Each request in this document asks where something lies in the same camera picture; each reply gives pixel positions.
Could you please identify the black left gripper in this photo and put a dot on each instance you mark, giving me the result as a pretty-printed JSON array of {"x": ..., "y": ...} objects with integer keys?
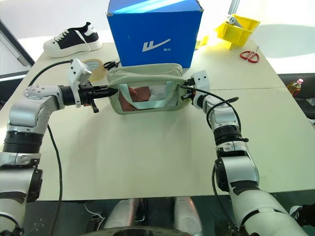
[{"x": 85, "y": 93}]

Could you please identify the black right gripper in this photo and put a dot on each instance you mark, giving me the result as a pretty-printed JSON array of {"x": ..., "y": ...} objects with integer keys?
[{"x": 190, "y": 95}]

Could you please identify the green zip pouch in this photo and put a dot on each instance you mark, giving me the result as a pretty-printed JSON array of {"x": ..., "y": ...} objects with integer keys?
[{"x": 147, "y": 83}]

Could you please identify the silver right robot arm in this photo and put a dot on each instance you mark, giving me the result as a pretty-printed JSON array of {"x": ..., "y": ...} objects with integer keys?
[{"x": 242, "y": 172}]

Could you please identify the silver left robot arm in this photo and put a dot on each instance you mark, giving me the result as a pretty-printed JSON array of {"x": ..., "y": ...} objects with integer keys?
[{"x": 29, "y": 115}]

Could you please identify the clear tape roll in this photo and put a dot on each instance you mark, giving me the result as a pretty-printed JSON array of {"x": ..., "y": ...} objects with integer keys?
[{"x": 96, "y": 70}]

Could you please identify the white packet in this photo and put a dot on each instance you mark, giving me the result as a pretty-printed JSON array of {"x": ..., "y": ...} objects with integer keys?
[{"x": 158, "y": 94}]

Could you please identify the black scissors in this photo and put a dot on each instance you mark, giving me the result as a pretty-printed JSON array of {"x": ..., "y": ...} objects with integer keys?
[{"x": 110, "y": 64}]

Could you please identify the reddish brown cloth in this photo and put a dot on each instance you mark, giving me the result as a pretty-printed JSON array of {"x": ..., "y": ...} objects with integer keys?
[{"x": 134, "y": 97}]

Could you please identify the small yellow plastic piece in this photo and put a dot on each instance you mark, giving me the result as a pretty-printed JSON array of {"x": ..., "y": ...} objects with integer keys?
[{"x": 204, "y": 40}]

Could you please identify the white and black sneaker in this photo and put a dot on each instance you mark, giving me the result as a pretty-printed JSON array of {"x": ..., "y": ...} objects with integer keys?
[{"x": 73, "y": 40}]

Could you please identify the blue shoe box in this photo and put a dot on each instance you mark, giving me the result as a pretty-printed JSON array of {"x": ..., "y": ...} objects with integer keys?
[{"x": 153, "y": 34}]

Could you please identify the small yellow plastic bin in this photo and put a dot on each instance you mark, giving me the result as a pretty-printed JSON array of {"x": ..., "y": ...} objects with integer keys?
[{"x": 227, "y": 33}]

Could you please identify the white tube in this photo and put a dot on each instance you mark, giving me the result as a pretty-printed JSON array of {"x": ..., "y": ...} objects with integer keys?
[{"x": 233, "y": 20}]

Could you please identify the large yellow plastic bin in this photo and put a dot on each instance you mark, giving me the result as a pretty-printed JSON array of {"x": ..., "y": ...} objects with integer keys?
[{"x": 246, "y": 24}]

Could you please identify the yellow oil bottle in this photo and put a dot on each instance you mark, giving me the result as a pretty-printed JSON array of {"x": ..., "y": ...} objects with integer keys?
[{"x": 294, "y": 86}]

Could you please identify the silver robot leg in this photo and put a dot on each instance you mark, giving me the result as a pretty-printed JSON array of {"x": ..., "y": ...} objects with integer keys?
[
  {"x": 185, "y": 214},
  {"x": 121, "y": 214}
]

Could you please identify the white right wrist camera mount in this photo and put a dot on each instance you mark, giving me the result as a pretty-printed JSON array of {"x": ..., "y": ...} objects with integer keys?
[{"x": 201, "y": 78}]

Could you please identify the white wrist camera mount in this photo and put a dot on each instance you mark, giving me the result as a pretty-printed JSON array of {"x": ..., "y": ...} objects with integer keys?
[
  {"x": 78, "y": 71},
  {"x": 201, "y": 78}
]

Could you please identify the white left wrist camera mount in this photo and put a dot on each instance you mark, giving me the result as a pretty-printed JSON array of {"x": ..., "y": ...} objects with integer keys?
[{"x": 78, "y": 71}]

